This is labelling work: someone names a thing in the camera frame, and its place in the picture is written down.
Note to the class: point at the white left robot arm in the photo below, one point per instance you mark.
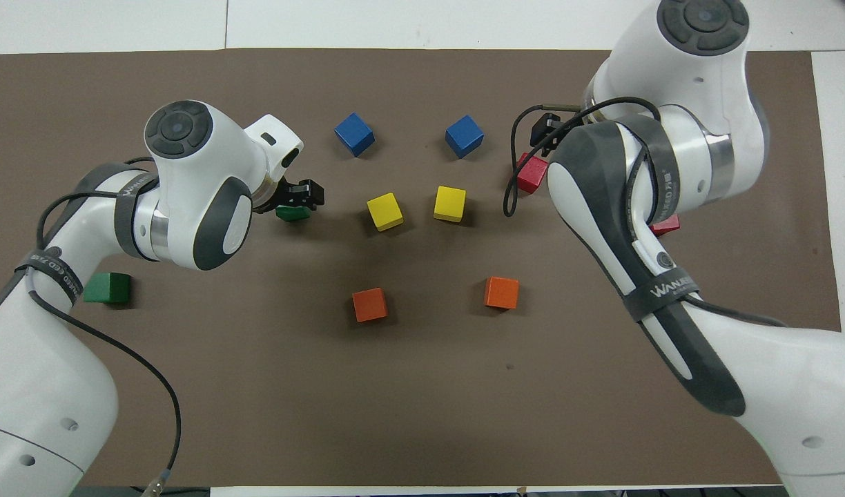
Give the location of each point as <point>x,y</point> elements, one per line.
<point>188,179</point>

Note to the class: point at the blue wooden cube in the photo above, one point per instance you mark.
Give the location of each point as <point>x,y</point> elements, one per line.
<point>354,134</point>
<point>464,136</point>

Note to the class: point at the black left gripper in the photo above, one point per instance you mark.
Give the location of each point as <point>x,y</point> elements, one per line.
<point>277,197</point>

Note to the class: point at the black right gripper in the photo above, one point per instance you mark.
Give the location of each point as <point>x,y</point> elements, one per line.
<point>550,128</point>

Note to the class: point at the yellow wooden cube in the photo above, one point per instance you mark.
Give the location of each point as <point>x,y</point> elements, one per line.
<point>450,203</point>
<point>384,211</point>

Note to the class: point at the red wooden cube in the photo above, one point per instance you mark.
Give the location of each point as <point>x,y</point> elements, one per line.
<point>529,176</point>
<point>667,225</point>

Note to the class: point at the orange wooden cube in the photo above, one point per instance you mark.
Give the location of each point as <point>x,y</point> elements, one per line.
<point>370,304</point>
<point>501,293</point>

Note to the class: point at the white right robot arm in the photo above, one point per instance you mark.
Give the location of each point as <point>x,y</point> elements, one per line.
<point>698,69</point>

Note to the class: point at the brown table mat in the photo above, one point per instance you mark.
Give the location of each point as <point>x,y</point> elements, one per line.
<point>395,400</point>

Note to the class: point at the green wooden cube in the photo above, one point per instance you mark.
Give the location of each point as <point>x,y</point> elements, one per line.
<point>293,214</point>
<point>108,288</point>

